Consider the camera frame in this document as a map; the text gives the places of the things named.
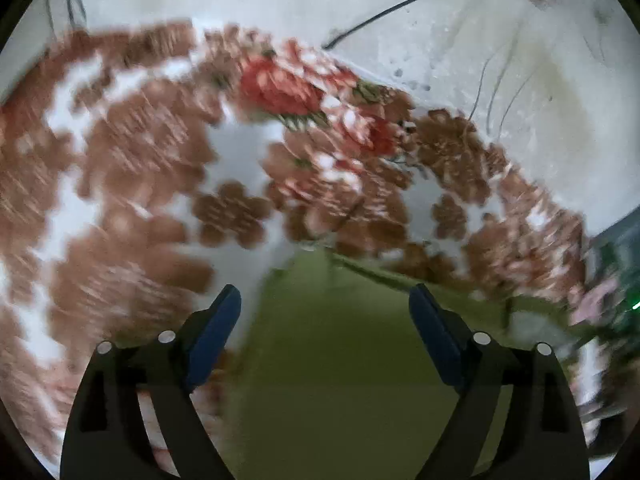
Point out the pink cloth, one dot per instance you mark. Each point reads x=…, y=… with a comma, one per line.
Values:
x=597, y=297

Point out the floral brown blanket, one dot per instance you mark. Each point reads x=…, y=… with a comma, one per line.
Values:
x=150, y=160

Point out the green hooded jacket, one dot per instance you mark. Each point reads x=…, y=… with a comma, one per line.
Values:
x=340, y=385

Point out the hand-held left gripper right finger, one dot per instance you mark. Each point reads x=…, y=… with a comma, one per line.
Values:
x=440, y=340

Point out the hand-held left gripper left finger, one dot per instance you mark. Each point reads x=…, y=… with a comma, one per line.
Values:
x=212, y=340

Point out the metal shelf rack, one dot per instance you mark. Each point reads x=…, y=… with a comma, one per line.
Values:
x=622, y=280

